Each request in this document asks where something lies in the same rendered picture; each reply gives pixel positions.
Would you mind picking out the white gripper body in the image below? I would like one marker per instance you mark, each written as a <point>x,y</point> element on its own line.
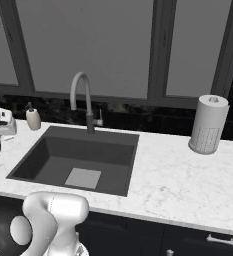
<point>4,127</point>

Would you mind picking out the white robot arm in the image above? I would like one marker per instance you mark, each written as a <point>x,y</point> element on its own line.
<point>51,213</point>

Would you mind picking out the dark grey sink basin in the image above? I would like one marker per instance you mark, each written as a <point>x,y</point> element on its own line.
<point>71,156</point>

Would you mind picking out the cream soap dispenser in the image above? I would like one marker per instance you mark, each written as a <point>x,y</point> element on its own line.
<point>33,120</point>

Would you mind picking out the grey curved tap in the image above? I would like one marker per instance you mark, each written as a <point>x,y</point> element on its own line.
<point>88,100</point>

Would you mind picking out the black cupboard front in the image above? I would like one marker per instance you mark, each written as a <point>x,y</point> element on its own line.
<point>114,236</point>

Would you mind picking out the grey framed window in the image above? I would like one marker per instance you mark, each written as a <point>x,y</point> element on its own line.
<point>161,50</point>

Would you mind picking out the white paper towel roll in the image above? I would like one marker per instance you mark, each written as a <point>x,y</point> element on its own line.
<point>208,126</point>

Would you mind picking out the white cupboard knob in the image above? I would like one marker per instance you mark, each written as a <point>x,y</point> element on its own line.
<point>170,253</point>

